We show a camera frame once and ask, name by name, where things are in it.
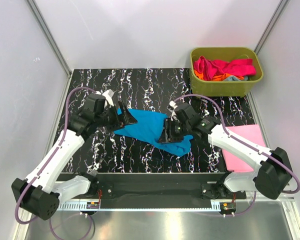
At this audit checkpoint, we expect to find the orange t shirt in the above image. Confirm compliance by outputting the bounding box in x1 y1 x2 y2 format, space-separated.
194 70 233 82

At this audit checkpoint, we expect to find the black marble pattern mat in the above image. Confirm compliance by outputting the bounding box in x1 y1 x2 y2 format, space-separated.
63 68 264 174

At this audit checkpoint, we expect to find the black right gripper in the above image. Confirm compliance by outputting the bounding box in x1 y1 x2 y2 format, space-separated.
157 117 191 144

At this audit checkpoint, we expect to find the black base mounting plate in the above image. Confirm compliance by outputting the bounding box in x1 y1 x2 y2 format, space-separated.
53 172 247 210

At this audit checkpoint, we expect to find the white slotted cable duct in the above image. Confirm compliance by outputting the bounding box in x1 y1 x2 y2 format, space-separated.
57 200 221 212

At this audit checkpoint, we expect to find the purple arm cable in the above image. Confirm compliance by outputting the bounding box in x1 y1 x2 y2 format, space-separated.
14 87 101 239
172 93 300 218

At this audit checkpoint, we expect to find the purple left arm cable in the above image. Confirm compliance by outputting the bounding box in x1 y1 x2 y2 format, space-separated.
14 87 101 239

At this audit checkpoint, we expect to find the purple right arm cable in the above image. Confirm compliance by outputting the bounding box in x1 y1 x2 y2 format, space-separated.
172 93 300 218

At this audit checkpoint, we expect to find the olive green plastic bin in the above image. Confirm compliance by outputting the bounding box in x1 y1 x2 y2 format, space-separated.
189 47 263 97

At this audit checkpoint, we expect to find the folded pink t shirt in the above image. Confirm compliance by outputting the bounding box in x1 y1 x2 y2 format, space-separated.
221 124 268 173

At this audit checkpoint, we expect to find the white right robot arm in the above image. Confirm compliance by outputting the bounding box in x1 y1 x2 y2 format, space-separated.
158 101 293 200

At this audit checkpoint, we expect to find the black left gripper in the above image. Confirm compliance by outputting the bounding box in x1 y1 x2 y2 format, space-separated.
95 100 138 133

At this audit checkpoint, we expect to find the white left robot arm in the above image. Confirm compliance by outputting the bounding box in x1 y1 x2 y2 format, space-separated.
11 91 138 224

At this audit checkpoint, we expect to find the blue t shirt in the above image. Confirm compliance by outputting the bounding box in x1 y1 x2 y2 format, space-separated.
114 109 193 157

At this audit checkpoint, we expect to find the grey t shirt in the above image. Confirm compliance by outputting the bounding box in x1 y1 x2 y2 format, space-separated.
223 75 249 82

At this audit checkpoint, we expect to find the magenta t shirt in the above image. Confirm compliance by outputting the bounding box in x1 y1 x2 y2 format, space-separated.
192 56 257 82

